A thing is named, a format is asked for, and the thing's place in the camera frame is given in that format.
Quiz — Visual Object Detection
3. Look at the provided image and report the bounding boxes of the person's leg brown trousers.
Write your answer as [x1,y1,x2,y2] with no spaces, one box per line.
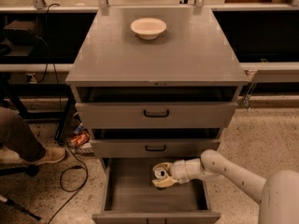
[0,107,46,162]

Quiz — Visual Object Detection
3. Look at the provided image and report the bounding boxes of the black floor cable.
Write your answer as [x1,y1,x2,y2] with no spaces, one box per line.
[46,143,90,224]

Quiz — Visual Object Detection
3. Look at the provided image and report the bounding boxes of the orange snack bag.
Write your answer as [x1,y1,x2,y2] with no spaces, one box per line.
[70,132,90,148]

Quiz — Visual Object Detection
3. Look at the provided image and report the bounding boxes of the dark box on shelf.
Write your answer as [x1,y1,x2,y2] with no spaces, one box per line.
[3,20,38,46]

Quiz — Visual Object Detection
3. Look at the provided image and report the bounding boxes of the green soda can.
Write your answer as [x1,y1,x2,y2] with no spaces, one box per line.
[153,165,168,180]

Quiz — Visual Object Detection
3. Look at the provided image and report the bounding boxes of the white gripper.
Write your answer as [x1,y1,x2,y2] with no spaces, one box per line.
[152,158,205,189]

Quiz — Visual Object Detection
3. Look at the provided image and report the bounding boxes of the grey middle drawer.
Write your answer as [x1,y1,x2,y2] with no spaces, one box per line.
[91,128,221,158]

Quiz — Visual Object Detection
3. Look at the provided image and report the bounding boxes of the grey bottom drawer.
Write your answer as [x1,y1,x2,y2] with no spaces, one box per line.
[92,158,221,224]

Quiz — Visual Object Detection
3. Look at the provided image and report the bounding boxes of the tan shoe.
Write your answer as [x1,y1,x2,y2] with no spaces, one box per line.
[22,147,67,166]

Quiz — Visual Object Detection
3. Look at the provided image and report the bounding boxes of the white paper bowl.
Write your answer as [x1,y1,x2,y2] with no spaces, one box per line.
[130,18,166,40]

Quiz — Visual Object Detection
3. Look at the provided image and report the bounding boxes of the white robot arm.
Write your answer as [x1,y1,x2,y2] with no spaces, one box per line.
[152,149,299,224]

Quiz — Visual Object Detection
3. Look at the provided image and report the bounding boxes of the black chair base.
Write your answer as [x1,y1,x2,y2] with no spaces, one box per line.
[0,165,41,221]

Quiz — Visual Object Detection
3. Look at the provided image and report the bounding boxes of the grey drawer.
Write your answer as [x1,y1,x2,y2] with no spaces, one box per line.
[92,158,221,224]
[76,87,236,129]
[91,128,221,158]

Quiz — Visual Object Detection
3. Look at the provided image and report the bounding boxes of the grey drawer cabinet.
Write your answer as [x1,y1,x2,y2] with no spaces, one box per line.
[64,6,249,173]

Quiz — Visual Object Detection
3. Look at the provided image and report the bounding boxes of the grey top drawer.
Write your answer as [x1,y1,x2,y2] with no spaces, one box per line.
[76,87,236,129]

